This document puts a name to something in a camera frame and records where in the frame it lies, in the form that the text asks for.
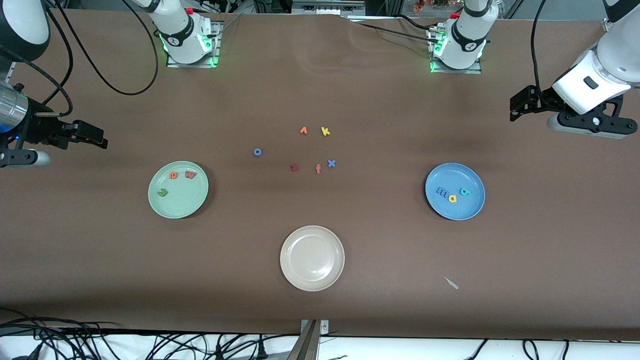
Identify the blue plate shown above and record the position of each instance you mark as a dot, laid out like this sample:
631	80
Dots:
455	172

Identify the grey metal bar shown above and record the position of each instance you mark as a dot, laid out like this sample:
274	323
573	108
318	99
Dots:
305	345

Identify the teal letter q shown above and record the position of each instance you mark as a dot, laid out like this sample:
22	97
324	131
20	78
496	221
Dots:
465	192

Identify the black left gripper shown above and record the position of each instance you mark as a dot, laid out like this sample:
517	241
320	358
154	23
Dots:
541	99

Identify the orange flower decoration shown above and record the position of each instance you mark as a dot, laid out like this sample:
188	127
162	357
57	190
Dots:
425	5

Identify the white paper scrap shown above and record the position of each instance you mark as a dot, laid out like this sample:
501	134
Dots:
451	283

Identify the blue letter m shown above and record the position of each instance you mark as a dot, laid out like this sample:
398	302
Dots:
442	191

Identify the grey metal box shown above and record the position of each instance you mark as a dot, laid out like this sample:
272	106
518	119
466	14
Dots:
327	6

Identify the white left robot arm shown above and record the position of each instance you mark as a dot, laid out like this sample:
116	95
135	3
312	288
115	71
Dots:
615	65

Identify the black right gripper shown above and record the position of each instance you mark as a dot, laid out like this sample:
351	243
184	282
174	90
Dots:
41	131

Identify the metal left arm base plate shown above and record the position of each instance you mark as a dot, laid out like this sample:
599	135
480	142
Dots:
455	71

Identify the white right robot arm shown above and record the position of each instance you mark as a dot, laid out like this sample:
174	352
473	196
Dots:
182	42

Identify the pink letter w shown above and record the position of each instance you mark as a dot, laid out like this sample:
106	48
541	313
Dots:
190	174

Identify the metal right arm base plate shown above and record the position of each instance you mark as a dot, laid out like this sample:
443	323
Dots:
192	64

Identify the metal table edge bracket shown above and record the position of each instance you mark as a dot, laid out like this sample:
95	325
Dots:
324	327

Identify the aluminium frame profile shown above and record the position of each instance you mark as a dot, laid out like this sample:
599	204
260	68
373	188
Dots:
11	71
606	25

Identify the beige plate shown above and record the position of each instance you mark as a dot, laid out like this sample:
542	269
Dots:
312	258

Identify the green plate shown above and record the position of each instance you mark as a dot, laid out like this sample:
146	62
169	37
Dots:
178	205

